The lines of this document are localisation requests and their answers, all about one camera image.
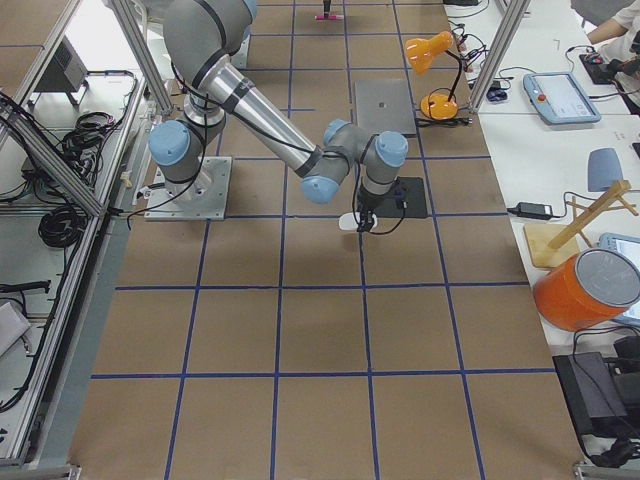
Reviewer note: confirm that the silver laptop notebook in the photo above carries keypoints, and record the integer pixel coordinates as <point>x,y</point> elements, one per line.
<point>384,105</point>

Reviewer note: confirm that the wooden stand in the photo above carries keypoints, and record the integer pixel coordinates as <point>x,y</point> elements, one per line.
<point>549,245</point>

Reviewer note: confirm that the pink marker pen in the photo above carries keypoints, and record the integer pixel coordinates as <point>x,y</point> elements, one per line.
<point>329,17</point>

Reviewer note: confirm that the black mousepad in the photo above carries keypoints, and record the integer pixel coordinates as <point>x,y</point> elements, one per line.
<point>409,197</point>

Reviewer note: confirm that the left teach pendant tablet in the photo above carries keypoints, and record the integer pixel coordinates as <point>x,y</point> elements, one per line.
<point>559,99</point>

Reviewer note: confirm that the white computer mouse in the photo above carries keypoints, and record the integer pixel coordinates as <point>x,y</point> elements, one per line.
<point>349,220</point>

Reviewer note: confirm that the orange cylindrical container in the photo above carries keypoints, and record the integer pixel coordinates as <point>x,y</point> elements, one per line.
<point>589,288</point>

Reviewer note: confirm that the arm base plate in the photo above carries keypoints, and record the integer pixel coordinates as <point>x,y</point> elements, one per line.
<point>206,198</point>

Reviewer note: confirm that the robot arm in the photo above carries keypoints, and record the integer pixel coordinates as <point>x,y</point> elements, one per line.
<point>202,36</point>

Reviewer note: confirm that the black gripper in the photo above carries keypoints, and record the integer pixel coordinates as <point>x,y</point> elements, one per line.
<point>368,204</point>

